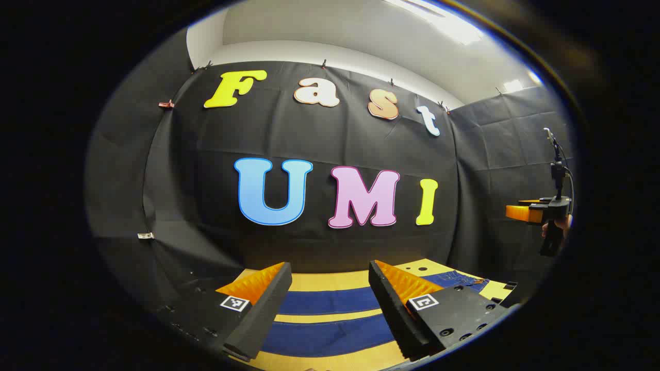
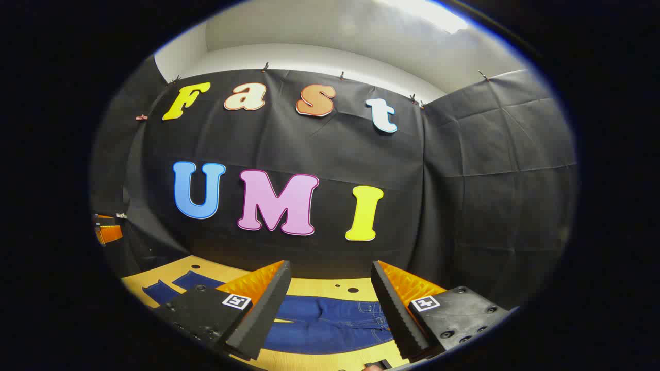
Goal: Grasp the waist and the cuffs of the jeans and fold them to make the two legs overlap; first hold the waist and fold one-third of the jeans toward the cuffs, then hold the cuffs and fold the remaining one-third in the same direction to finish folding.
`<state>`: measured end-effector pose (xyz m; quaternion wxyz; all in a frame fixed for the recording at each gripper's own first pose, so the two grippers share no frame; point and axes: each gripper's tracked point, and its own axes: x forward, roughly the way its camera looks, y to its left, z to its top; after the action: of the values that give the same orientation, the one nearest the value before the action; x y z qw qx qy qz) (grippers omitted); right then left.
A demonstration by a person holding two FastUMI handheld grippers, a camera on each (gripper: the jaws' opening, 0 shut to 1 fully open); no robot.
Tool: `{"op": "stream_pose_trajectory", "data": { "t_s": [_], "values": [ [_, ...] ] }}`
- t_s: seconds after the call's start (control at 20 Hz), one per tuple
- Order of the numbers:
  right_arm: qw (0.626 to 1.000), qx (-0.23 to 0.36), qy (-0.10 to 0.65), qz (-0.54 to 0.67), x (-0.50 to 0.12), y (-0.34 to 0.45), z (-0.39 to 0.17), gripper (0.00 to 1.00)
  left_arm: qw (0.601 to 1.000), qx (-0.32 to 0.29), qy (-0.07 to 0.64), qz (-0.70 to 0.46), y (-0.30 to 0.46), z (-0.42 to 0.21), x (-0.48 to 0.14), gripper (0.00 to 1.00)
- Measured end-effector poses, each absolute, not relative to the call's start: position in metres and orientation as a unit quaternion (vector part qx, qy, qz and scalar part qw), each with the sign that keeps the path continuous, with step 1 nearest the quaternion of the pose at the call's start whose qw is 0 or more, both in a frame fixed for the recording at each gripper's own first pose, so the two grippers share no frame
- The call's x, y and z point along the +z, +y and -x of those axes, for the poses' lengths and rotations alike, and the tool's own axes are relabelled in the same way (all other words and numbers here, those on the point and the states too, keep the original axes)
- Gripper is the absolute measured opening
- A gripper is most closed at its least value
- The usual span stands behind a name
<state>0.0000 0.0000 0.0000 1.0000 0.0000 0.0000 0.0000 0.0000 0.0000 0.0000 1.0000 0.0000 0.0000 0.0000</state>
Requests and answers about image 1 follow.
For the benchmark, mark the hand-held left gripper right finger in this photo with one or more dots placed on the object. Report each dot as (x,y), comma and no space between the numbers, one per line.
(394,309)

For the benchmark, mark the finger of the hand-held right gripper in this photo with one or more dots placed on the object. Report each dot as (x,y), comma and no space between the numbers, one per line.
(521,212)

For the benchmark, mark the small ceiling light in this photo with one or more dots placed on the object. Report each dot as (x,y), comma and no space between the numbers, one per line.
(513,85)

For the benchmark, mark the blue jeans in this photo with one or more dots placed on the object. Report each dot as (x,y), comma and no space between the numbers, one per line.
(330,301)

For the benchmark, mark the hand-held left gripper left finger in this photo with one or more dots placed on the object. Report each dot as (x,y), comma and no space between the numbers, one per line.
(260,314)

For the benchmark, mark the red cloth clip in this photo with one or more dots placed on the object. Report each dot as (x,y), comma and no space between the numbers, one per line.
(166,104)

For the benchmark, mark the silver cloth clip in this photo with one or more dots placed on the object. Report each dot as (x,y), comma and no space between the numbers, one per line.
(146,235)

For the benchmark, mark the long ceiling light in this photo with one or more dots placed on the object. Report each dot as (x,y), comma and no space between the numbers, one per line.
(443,18)

